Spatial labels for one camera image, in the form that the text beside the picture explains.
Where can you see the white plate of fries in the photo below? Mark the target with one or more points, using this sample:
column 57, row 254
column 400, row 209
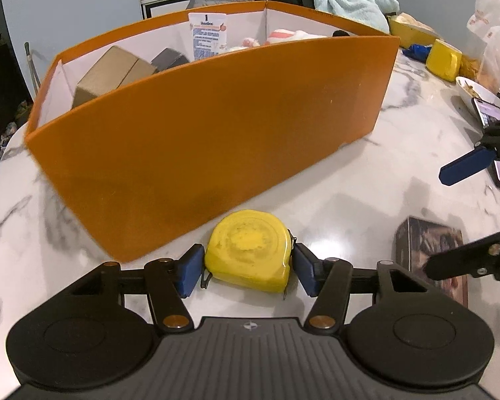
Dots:
column 468, row 91

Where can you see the yellow tape measure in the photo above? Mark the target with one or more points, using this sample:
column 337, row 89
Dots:
column 248, row 250

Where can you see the white vanity cabinet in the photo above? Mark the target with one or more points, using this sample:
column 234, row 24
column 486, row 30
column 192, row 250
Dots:
column 166, row 2

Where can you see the orange cardboard box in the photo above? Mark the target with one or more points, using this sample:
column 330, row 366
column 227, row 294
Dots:
column 212, row 133

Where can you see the light blue towel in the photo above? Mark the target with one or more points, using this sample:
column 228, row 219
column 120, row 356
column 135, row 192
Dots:
column 350, row 2

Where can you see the clear plastic snack bag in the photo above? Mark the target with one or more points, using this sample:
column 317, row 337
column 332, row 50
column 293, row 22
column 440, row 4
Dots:
column 487, row 37

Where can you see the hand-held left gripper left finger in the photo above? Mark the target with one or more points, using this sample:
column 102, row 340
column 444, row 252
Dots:
column 189, row 276

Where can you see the brown cardboard box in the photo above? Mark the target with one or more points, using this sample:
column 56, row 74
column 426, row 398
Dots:
column 108, row 71

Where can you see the yellow lidded container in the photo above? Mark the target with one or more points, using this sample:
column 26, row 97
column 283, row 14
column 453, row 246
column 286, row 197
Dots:
column 410, row 29

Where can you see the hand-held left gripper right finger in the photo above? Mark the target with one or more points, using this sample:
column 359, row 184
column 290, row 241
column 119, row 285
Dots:
column 306, row 273

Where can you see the blue crumpled wrapper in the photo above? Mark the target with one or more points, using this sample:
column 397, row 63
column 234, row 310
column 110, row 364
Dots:
column 416, row 52

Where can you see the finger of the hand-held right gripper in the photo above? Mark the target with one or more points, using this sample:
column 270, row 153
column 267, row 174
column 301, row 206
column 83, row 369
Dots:
column 454, row 260
column 466, row 168

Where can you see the grey small box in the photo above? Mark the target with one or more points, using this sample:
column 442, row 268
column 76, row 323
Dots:
column 170, row 59

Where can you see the black smartphone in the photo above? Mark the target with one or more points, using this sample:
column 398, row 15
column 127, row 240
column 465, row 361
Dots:
column 489, row 112

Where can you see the yellow mug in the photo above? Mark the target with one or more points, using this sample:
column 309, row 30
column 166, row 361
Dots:
column 443, row 60

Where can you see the white bunny plush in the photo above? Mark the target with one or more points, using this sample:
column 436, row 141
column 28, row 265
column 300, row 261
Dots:
column 283, row 35

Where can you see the dark printed card box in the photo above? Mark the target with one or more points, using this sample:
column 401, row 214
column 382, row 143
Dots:
column 429, row 241

